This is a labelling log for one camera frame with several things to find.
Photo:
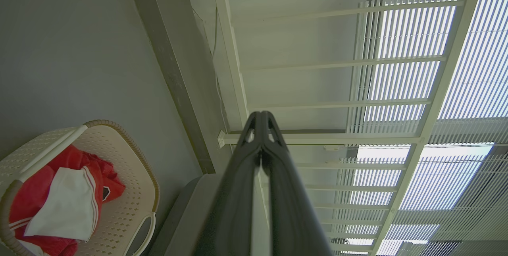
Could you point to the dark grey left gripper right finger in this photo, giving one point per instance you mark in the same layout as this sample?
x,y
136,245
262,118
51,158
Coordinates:
x,y
293,208

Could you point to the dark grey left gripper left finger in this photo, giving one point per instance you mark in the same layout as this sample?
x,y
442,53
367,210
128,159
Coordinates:
x,y
234,200

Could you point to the cream perforated plastic laundry basket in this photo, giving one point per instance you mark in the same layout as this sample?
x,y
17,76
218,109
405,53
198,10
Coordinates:
x,y
131,192

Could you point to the grey fabric sofa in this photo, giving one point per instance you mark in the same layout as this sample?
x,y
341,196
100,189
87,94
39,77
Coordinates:
x,y
186,220

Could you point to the white railing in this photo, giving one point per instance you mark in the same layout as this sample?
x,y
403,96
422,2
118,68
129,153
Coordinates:
x,y
232,49

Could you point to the grey concrete raised step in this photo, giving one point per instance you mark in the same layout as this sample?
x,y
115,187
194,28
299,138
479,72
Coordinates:
x,y
166,57

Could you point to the red garment with white stripes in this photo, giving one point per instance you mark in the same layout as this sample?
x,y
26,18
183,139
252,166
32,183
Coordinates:
x,y
27,196

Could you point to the white slatted window blinds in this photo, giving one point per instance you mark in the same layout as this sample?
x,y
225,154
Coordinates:
x,y
408,29

